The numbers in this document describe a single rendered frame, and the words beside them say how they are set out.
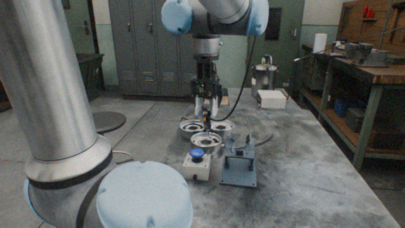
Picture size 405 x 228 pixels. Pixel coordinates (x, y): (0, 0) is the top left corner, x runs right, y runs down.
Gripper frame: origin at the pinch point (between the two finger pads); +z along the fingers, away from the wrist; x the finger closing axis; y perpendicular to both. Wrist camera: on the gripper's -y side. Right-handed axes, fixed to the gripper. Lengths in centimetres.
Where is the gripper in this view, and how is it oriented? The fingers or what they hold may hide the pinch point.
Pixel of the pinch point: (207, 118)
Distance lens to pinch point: 77.3
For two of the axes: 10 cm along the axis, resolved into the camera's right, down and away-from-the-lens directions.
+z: 0.0, 9.3, 3.6
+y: -1.7, 3.6, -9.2
